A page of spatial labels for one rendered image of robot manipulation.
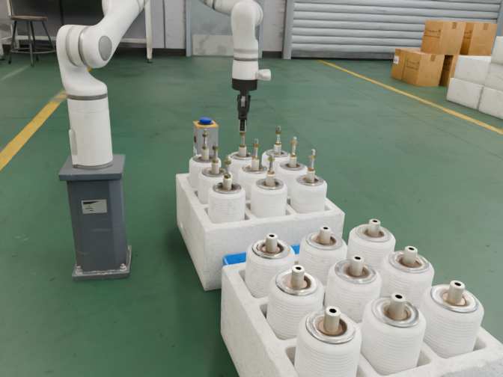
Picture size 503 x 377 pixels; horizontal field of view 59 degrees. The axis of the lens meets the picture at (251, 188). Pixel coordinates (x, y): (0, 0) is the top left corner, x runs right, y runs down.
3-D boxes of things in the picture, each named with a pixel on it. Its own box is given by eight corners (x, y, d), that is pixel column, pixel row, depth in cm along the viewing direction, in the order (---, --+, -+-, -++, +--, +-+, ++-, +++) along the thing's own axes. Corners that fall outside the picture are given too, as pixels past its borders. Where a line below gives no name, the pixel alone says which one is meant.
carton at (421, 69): (439, 86, 439) (444, 54, 428) (416, 86, 435) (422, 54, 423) (422, 81, 466) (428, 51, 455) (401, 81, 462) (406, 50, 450)
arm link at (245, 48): (250, 62, 122) (260, 59, 129) (253, 1, 116) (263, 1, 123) (227, 60, 124) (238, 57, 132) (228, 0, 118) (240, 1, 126)
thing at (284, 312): (275, 388, 79) (282, 304, 72) (256, 351, 87) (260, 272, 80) (323, 375, 82) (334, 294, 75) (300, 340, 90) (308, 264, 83)
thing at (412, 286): (387, 358, 86) (403, 280, 79) (360, 327, 95) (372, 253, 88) (427, 348, 90) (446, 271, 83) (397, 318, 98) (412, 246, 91)
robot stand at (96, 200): (72, 281, 117) (58, 174, 105) (80, 252, 130) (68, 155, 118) (129, 277, 120) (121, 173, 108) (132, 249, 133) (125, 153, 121)
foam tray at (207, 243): (204, 292, 115) (204, 230, 108) (177, 224, 149) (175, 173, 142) (337, 269, 128) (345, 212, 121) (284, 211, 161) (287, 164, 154)
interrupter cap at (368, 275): (348, 289, 77) (348, 285, 77) (326, 265, 83) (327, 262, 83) (385, 281, 79) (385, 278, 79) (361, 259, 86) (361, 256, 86)
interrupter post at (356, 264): (352, 278, 80) (355, 262, 79) (346, 271, 82) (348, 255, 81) (364, 276, 81) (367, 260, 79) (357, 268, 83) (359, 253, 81)
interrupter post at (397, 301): (393, 319, 70) (397, 302, 68) (384, 310, 72) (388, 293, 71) (406, 316, 71) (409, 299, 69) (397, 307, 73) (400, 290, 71)
